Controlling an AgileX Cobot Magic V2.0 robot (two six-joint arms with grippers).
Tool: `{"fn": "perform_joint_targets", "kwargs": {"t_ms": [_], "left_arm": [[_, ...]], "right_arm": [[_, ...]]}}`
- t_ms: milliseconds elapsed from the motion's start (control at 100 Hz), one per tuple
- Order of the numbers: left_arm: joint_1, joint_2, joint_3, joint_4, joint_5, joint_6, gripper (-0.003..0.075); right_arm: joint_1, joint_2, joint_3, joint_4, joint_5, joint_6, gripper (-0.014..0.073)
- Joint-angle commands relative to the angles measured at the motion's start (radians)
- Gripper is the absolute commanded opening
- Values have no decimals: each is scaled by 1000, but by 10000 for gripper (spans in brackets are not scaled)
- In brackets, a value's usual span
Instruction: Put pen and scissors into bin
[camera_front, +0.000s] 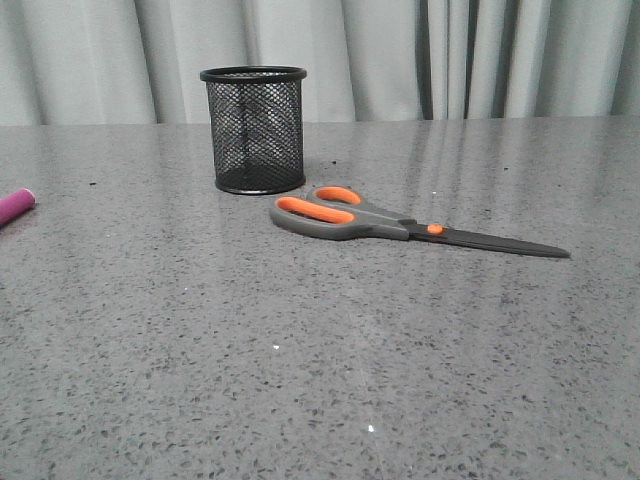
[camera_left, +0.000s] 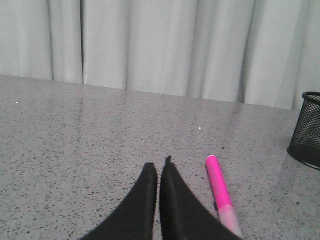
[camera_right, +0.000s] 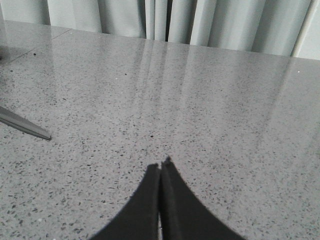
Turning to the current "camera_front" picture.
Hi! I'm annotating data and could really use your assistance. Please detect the grey orange handled scissors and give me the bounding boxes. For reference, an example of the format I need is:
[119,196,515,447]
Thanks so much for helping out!
[270,186,570,258]

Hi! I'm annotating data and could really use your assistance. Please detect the grey curtain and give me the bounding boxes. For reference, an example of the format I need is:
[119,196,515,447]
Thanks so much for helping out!
[1,1,639,126]

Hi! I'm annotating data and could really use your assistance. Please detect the magenta pen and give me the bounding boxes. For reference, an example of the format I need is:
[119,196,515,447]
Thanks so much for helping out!
[0,188,36,226]

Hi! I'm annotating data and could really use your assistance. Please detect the black mesh pen cup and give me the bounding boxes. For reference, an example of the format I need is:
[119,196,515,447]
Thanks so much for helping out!
[200,66,307,195]

